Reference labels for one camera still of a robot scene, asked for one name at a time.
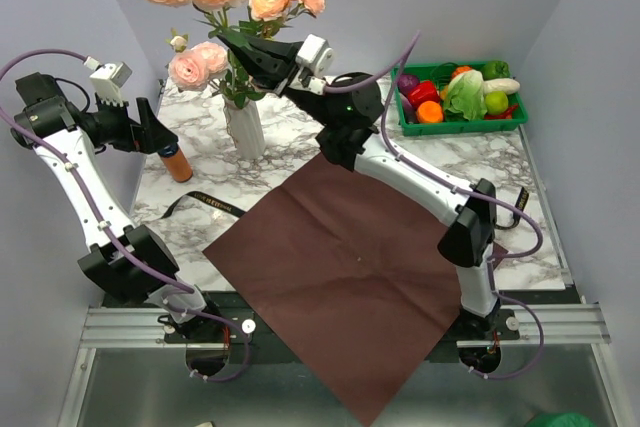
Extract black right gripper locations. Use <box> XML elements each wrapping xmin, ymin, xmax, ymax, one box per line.
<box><xmin>215</xmin><ymin>29</ymin><xmax>335</xmax><ymax>129</ymax></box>

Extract pink rose stem with bud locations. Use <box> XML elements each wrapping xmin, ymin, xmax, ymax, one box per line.
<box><xmin>219</xmin><ymin>50</ymin><xmax>266</xmax><ymax>109</ymax></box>

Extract light pink rose stem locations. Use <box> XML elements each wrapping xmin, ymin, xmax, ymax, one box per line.
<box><xmin>167</xmin><ymin>29</ymin><xmax>229</xmax><ymax>96</ymax></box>

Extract red wrapping paper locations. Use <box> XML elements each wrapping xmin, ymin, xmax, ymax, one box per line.
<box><xmin>202</xmin><ymin>154</ymin><xmax>510</xmax><ymax>427</ymax></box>

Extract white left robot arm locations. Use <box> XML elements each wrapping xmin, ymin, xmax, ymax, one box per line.
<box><xmin>11</xmin><ymin>71</ymin><xmax>222</xmax><ymax>342</ymax></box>

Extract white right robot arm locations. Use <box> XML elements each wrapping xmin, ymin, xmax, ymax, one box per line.
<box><xmin>218</xmin><ymin>30</ymin><xmax>500</xmax><ymax>339</ymax></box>

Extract white ribbed ceramic vase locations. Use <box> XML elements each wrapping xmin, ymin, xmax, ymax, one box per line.
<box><xmin>223</xmin><ymin>97</ymin><xmax>266</xmax><ymax>161</ymax></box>

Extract orange bottle with blue cap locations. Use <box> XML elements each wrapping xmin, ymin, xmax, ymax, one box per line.
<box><xmin>158</xmin><ymin>143</ymin><xmax>193</xmax><ymax>183</ymax></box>

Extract purple toy onion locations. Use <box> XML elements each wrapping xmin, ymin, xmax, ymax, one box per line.
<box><xmin>397</xmin><ymin>74</ymin><xmax>420</xmax><ymax>96</ymax></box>

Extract red toy bell pepper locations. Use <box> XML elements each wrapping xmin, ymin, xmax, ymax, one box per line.
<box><xmin>407</xmin><ymin>80</ymin><xmax>441</xmax><ymax>110</ymax></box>

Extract orange toy fruit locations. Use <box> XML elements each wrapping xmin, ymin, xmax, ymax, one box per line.
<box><xmin>416</xmin><ymin>101</ymin><xmax>444</xmax><ymax>124</ymax></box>

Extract green plastic basket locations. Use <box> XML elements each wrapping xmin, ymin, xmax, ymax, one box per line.
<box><xmin>395</xmin><ymin>62</ymin><xmax>529</xmax><ymax>137</ymax></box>

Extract orange toy carrot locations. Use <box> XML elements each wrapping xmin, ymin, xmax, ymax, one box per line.
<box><xmin>451</xmin><ymin>65</ymin><xmax>472</xmax><ymax>79</ymax></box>

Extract green toy lettuce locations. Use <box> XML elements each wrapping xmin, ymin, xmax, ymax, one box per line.
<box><xmin>443</xmin><ymin>70</ymin><xmax>487</xmax><ymax>122</ymax></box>

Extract green toy bell pepper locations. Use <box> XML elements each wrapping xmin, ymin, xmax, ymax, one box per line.
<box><xmin>480</xmin><ymin>60</ymin><xmax>511</xmax><ymax>81</ymax></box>

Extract green toy lime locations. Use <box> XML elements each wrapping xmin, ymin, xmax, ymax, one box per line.
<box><xmin>484</xmin><ymin>91</ymin><xmax>509</xmax><ymax>114</ymax></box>

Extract white toy radish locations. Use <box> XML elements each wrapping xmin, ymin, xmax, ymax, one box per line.
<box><xmin>483</xmin><ymin>78</ymin><xmax>521</xmax><ymax>96</ymax></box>

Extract red toy chili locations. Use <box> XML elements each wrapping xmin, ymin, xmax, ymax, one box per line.
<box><xmin>484</xmin><ymin>104</ymin><xmax>519</xmax><ymax>120</ymax></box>

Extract green object at bottom edge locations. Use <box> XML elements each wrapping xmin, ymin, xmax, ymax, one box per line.
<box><xmin>525</xmin><ymin>412</ymin><xmax>595</xmax><ymax>427</ymax></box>

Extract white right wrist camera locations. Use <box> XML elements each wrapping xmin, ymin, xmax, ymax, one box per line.
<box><xmin>291</xmin><ymin>34</ymin><xmax>334</xmax><ymax>95</ymax></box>

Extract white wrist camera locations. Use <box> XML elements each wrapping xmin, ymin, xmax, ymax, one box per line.
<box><xmin>90</xmin><ymin>62</ymin><xmax>132</xmax><ymax>107</ymax></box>
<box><xmin>291</xmin><ymin>34</ymin><xmax>334</xmax><ymax>95</ymax></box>

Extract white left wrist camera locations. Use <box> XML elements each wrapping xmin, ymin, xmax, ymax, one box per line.
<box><xmin>90</xmin><ymin>62</ymin><xmax>132</xmax><ymax>107</ymax></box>

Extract aluminium extrusion rail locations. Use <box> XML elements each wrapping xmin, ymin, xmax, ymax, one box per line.
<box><xmin>80</xmin><ymin>304</ymin><xmax>611</xmax><ymax>349</ymax></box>

